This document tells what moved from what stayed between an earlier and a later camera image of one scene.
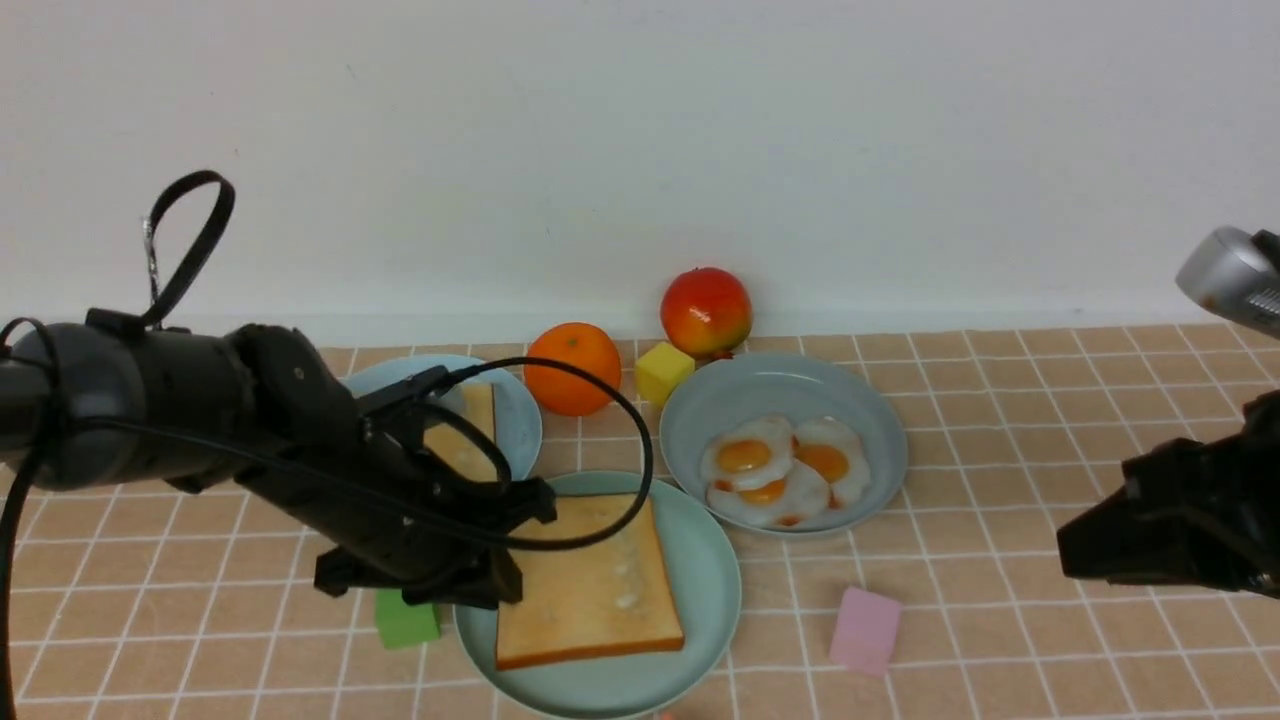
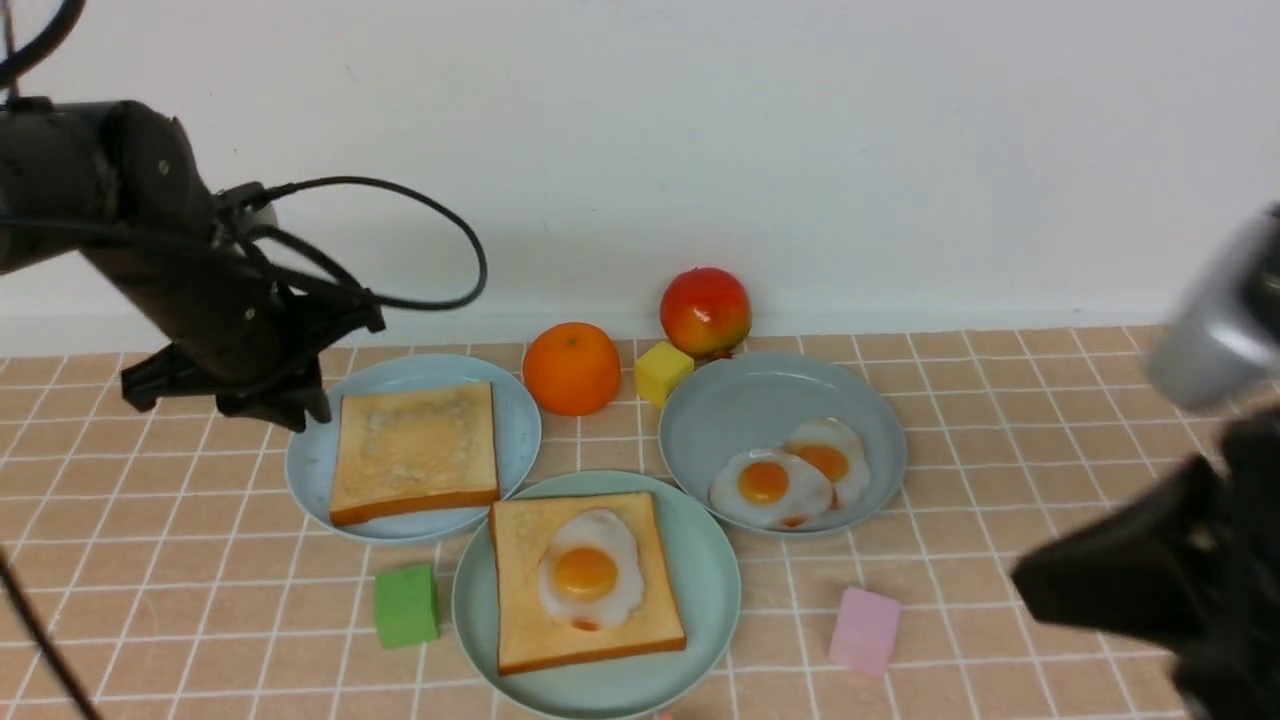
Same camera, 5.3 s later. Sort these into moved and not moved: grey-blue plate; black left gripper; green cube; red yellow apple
Moved: black left gripper
Not moved: green cube; red yellow apple; grey-blue plate
